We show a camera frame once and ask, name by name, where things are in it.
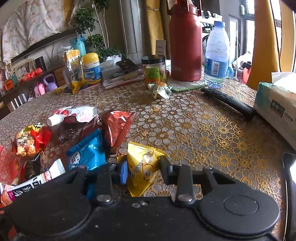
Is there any white standing air conditioner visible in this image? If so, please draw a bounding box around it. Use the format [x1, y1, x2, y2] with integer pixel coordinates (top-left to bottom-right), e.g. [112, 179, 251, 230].
[119, 0, 149, 59]

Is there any teal spray bottle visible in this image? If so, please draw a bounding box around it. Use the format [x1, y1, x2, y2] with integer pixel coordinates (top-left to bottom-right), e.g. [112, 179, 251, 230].
[70, 34, 86, 57]

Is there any orange retro radio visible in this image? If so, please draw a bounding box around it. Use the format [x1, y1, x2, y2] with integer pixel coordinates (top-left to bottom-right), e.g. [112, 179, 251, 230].
[4, 79, 15, 91]

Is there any black-lid glass jar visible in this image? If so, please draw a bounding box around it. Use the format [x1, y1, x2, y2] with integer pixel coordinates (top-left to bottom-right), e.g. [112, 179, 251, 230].
[141, 55, 167, 86]

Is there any floral cloth cover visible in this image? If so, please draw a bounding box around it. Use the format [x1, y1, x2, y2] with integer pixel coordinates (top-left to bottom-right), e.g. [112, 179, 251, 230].
[1, 1, 74, 65]

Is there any yellow snack packet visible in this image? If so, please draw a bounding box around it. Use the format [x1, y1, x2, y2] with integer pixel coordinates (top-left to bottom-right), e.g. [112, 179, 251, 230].
[117, 142, 169, 197]

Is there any clear plastic water bottle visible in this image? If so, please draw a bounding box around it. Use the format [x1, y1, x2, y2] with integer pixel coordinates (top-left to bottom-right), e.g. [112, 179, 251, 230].
[204, 21, 230, 88]

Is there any white red noodle packet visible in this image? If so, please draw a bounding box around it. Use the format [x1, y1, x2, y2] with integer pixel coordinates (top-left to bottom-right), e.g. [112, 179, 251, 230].
[1, 159, 66, 207]

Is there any red insulated water bottle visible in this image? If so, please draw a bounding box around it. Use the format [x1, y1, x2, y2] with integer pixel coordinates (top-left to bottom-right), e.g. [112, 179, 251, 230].
[167, 1, 202, 82]

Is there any tissue box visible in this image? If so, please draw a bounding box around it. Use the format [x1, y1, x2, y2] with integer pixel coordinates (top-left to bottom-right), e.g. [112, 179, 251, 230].
[253, 72, 296, 149]

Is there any small wrapped pastry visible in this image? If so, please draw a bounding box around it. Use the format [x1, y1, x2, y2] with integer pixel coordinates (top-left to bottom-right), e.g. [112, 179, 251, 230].
[147, 82, 171, 100]

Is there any red-white packet with bottle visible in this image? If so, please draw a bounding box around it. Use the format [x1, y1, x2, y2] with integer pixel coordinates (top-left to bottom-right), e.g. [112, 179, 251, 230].
[47, 105, 98, 144]

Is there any purple kettlebell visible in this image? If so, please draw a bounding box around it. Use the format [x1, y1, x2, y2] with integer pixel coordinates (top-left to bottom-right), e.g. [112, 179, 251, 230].
[43, 74, 58, 92]

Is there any pink small bag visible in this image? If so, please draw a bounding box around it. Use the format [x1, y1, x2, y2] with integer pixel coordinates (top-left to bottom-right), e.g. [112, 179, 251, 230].
[34, 82, 46, 97]

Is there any yellow standing pouch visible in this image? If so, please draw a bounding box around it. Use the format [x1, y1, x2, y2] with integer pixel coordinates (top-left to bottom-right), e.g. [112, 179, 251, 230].
[64, 49, 86, 94]

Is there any potted green plant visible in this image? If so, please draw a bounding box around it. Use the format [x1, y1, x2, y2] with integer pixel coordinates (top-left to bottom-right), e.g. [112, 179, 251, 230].
[71, 1, 122, 62]

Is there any wooden tv cabinet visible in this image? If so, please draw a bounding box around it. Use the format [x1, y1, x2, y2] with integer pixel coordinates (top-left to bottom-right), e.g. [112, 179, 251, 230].
[1, 65, 65, 120]

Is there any stack of books and papers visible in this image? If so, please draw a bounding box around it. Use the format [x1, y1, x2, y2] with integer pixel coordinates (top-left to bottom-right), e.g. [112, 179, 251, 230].
[101, 59, 144, 89]

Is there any black remote control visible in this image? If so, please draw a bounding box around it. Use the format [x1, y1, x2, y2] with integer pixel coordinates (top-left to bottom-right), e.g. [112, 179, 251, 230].
[200, 87, 257, 121]

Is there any yellow curtain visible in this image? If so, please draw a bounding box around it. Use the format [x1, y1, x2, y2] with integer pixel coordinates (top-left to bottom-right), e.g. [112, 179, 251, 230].
[144, 0, 165, 54]

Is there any orange-yellow chips bag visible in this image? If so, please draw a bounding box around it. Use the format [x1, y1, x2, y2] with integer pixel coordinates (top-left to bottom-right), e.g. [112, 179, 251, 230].
[11, 123, 52, 157]

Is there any brown-red foil snack bag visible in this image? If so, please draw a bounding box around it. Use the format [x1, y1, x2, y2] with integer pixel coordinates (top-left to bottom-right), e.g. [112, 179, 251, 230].
[101, 110, 137, 154]

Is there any framed photo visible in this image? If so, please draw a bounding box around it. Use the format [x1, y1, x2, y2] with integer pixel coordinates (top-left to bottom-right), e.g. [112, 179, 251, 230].
[15, 59, 34, 80]

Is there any yellow-lid supplement bottle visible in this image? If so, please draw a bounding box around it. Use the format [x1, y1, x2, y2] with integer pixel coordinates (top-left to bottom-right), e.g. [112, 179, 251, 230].
[82, 52, 102, 85]

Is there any blue snack packet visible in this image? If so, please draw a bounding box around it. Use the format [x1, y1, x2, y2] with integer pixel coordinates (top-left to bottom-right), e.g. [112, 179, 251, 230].
[66, 129, 107, 171]

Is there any black speaker cylinder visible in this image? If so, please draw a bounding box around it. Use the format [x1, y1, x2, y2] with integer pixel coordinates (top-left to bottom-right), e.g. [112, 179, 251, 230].
[35, 56, 47, 71]

